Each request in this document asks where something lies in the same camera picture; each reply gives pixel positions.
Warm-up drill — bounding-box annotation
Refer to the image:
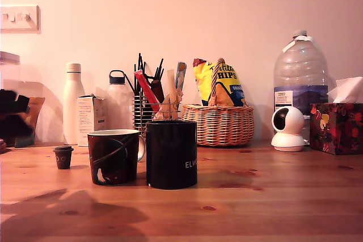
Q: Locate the dark brown coffee capsule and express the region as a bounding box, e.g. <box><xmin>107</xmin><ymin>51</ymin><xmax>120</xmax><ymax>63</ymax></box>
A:
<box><xmin>53</xmin><ymin>146</ymin><xmax>74</xmax><ymax>170</ymax></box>

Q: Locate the orange paper pouch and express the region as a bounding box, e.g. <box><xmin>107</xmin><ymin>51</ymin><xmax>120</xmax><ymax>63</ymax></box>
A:
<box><xmin>14</xmin><ymin>96</ymin><xmax>46</xmax><ymax>148</ymax></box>

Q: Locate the white metal bottle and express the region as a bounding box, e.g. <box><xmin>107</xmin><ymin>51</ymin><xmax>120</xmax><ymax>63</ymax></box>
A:
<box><xmin>62</xmin><ymin>62</ymin><xmax>86</xmax><ymax>146</ymax></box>

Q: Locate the white printed carton box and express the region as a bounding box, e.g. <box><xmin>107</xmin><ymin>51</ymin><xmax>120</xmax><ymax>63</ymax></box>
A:
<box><xmin>77</xmin><ymin>94</ymin><xmax>108</xmax><ymax>147</ymax></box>

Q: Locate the dark mug with planet print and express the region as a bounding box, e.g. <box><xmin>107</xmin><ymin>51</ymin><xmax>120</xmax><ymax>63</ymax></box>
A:
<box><xmin>87</xmin><ymin>129</ymin><xmax>146</xmax><ymax>186</ymax></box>

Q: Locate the clear bottle with dark cap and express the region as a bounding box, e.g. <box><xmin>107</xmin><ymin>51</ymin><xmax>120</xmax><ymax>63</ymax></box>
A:
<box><xmin>105</xmin><ymin>70</ymin><xmax>134</xmax><ymax>131</ymax></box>

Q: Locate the red sachet stick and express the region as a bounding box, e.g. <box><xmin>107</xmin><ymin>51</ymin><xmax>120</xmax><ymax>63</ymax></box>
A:
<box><xmin>134</xmin><ymin>70</ymin><xmax>161</xmax><ymax>112</ymax></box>

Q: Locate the dark brown sachet stick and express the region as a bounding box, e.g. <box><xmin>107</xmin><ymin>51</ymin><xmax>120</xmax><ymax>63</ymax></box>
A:
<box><xmin>150</xmin><ymin>79</ymin><xmax>165</xmax><ymax>104</ymax></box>

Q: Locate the black mug with white lettering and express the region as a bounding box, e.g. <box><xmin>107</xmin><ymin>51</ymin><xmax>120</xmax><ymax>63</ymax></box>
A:
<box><xmin>145</xmin><ymin>120</ymin><xmax>199</xmax><ymax>190</ymax></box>

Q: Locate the beige sachet stick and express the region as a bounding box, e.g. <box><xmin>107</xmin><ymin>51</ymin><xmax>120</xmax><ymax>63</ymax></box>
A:
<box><xmin>166</xmin><ymin>69</ymin><xmax>179</xmax><ymax>120</ymax></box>

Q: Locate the blue sachet stick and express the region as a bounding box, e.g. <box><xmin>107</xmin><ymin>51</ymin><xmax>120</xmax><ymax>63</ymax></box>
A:
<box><xmin>175</xmin><ymin>61</ymin><xmax>188</xmax><ymax>90</ymax></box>

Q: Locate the yellow tortilla chips bag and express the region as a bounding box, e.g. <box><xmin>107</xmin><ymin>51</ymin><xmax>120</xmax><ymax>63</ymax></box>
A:
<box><xmin>193</xmin><ymin>58</ymin><xmax>246</xmax><ymax>107</ymax></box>

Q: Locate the large clear water bottle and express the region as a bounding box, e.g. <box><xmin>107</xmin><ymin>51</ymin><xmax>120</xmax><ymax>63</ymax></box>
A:
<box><xmin>273</xmin><ymin>29</ymin><xmax>329</xmax><ymax>141</ymax></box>

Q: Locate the dark floral tissue box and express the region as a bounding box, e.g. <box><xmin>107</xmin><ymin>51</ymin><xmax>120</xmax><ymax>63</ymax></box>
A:
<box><xmin>309</xmin><ymin>103</ymin><xmax>363</xmax><ymax>156</ymax></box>

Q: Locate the white tissue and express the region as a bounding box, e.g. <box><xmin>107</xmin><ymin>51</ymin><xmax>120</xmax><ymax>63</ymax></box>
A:
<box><xmin>326</xmin><ymin>76</ymin><xmax>363</xmax><ymax>104</ymax></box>

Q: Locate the white wall switch plate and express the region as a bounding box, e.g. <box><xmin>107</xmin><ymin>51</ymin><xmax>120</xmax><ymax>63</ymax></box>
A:
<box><xmin>0</xmin><ymin>5</ymin><xmax>41</xmax><ymax>35</ymax></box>

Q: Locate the wire mesh holder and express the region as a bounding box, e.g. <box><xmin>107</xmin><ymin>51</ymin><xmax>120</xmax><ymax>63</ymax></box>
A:
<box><xmin>132</xmin><ymin>94</ymin><xmax>182</xmax><ymax>135</ymax></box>

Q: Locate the wicker basket with handle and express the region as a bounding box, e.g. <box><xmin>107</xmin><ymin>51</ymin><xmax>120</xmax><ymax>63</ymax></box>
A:
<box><xmin>181</xmin><ymin>57</ymin><xmax>255</xmax><ymax>147</ymax></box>

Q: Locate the small white round camera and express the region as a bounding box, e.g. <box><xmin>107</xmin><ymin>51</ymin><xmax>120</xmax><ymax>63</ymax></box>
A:
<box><xmin>271</xmin><ymin>106</ymin><xmax>309</xmax><ymax>152</ymax></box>

